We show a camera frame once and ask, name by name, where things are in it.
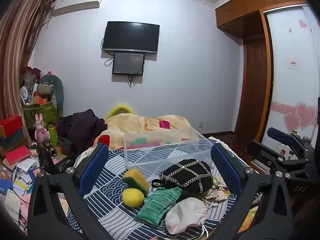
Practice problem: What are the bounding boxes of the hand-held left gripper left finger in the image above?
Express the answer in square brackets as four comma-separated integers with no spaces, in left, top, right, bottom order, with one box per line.
[27,142,110,240]

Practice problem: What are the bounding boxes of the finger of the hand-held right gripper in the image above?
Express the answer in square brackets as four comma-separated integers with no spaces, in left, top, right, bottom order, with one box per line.
[246,141,311,178]
[267,127,314,161]

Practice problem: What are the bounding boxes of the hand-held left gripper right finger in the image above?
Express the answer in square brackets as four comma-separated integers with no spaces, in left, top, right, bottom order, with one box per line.
[209,142,293,240]

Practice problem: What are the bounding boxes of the black bag with chain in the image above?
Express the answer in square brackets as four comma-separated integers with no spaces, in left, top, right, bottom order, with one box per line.
[152,159,214,194]

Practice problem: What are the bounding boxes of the white drawstring pouch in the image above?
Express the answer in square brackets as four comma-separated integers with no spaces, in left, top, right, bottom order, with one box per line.
[165,197,209,235]

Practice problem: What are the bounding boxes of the green shopping bag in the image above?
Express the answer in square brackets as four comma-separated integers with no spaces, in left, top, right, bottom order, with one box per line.
[23,100,61,131]

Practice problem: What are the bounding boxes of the small black wall monitor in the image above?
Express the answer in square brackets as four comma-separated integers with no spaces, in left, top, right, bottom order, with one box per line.
[112,52,146,76]

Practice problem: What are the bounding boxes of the brown wooden door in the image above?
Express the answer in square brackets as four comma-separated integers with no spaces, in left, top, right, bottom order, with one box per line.
[234,36,270,143]

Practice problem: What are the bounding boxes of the clear plastic storage box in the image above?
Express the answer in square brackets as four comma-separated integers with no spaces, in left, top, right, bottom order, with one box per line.
[124,126,216,174]

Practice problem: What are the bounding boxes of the pink heart stickers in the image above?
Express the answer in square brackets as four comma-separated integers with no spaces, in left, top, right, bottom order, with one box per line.
[284,101,318,132]

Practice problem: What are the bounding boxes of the white air conditioner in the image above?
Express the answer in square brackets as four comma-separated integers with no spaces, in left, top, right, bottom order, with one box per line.
[52,0,104,17]

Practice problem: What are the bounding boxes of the red book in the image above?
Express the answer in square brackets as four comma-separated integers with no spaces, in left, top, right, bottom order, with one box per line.
[5,146,32,165]

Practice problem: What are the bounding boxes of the dark grey box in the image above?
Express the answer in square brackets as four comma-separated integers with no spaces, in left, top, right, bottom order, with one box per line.
[0,129,26,149]

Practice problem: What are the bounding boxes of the yellow fuzzy cloth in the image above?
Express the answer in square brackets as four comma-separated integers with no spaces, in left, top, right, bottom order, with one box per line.
[105,102,136,121]

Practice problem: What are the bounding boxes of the red box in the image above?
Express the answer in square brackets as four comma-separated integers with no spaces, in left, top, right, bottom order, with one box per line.
[0,115,24,139]

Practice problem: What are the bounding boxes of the clutter heap of household goods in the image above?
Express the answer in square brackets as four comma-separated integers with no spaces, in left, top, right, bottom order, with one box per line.
[19,66,56,106]

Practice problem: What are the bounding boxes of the black wall television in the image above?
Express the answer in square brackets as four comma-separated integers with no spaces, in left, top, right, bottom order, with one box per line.
[101,21,160,55]

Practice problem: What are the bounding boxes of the yellow and green sponge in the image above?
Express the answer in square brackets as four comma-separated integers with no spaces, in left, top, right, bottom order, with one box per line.
[122,169,150,196]

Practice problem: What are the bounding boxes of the green knitted cloth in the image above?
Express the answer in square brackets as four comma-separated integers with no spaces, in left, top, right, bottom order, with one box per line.
[134,187,183,229]

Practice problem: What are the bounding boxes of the pile of papers and books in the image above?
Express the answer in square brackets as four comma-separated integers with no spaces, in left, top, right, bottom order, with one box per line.
[0,152,42,233]

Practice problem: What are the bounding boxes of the pink rabbit toy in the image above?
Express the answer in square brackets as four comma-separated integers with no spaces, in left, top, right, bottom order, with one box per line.
[34,114,51,145]

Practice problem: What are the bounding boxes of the pale yellow printed blanket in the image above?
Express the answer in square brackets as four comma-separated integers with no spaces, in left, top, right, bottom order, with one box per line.
[93,112,201,151]

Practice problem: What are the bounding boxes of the yellow felt ball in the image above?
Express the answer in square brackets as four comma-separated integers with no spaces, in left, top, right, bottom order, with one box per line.
[122,187,145,208]

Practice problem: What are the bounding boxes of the grey cushion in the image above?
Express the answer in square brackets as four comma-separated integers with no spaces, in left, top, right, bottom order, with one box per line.
[40,74,64,111]

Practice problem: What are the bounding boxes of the green bottle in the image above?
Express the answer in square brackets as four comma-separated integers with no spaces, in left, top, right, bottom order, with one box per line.
[48,124,59,147]

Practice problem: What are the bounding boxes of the dark clothes pile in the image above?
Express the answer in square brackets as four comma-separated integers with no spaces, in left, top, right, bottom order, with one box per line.
[57,109,108,156]

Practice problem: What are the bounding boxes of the brown striped curtain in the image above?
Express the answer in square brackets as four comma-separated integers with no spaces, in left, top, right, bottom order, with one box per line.
[0,0,55,121]

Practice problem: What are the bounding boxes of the wooden overhead cabinet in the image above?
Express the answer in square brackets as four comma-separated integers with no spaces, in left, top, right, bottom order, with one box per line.
[214,0,312,39]

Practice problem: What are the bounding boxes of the floral drawstring pouch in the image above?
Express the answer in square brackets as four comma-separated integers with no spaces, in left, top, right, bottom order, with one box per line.
[202,176,231,203]

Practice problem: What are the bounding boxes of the white sliding wardrobe door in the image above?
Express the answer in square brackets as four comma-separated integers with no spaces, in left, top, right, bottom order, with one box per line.
[261,4,320,155]

